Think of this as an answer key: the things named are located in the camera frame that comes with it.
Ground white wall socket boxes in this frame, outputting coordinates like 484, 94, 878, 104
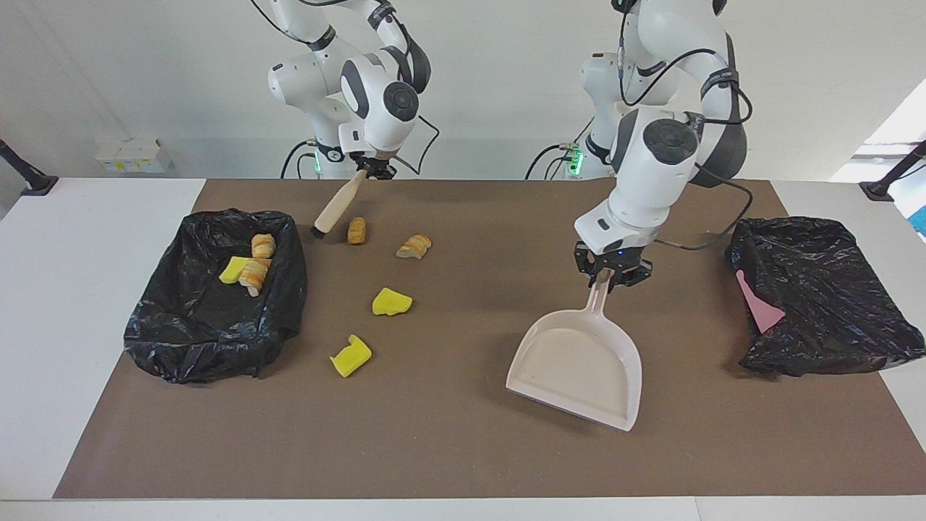
94, 137, 173, 174

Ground brown table mat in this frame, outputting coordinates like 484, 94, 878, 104
53, 179, 926, 500

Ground black trash bag bin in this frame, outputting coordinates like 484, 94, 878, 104
123, 208, 308, 384

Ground beige hand brush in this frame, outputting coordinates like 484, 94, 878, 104
310, 168, 370, 241

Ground notched yellow sponge piece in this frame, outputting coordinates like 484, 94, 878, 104
330, 334, 373, 378

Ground black camera stand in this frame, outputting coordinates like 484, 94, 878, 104
859, 140, 926, 202
0, 137, 59, 198

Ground beige plastic dustpan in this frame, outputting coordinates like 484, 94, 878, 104
505, 269, 643, 433

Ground pink flat board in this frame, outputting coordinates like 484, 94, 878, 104
734, 269, 786, 334

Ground orange striped roll toy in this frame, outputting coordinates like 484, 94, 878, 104
239, 258, 273, 297

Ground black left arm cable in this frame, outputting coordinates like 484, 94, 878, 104
615, 0, 755, 250

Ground black base power cable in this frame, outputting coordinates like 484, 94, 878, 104
280, 140, 319, 179
524, 143, 579, 179

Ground black bag bin with board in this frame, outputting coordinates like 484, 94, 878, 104
725, 216, 926, 378

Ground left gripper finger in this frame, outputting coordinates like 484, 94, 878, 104
611, 261, 654, 295
574, 249, 603, 285

